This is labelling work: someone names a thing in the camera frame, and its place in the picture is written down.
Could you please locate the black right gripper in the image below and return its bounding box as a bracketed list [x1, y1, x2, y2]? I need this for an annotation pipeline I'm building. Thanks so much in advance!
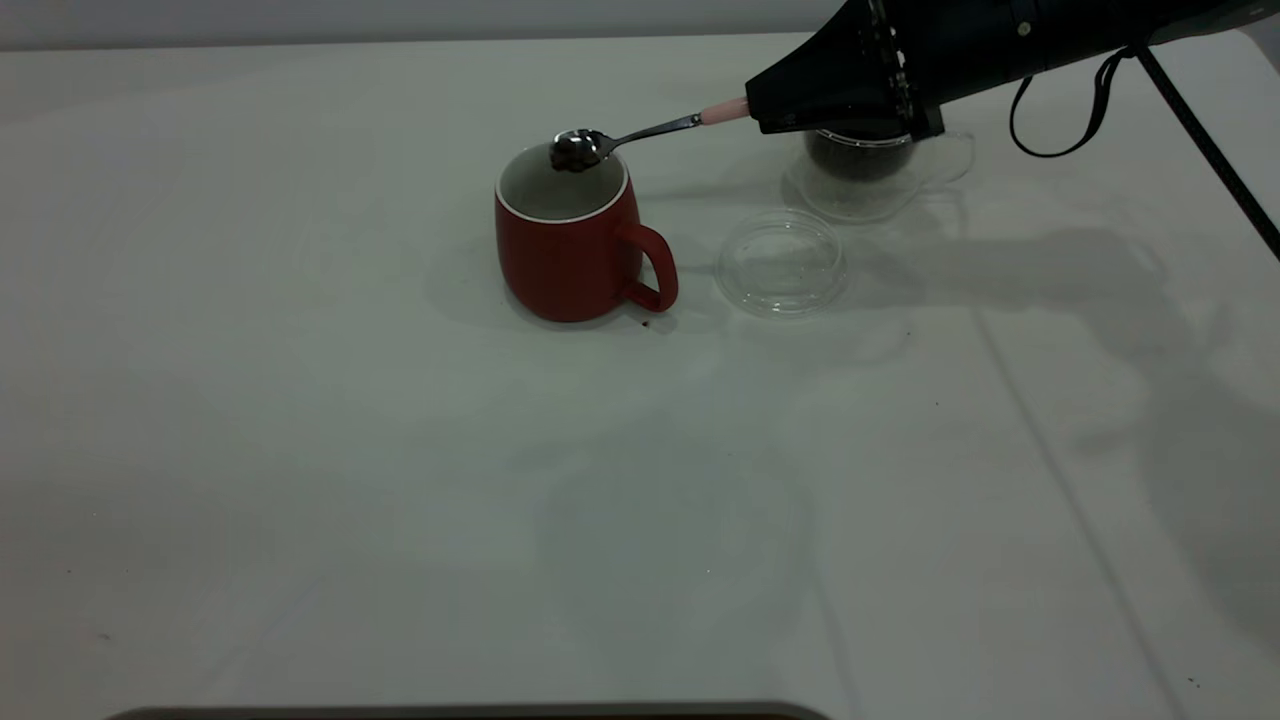
[745, 0, 1041, 139]

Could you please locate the metal spoon with pink handle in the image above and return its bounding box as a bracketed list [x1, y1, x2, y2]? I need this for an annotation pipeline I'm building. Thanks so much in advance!
[548, 97, 751, 173]

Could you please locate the red ceramic mug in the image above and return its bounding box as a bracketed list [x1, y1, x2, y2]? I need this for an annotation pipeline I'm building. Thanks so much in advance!
[494, 142, 679, 324]

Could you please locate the dark coffee beans pile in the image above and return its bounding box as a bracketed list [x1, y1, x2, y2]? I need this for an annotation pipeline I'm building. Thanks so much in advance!
[806, 130, 914, 183]

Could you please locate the clear round glass dish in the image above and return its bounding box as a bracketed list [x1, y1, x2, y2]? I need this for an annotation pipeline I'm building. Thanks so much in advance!
[714, 208, 849, 319]

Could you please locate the clear double-wall glass cup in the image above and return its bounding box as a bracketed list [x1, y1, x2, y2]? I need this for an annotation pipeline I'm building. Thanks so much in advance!
[783, 125, 977, 223]

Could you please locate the black cable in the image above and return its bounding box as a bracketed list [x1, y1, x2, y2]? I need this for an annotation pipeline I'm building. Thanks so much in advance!
[1008, 42, 1280, 263]

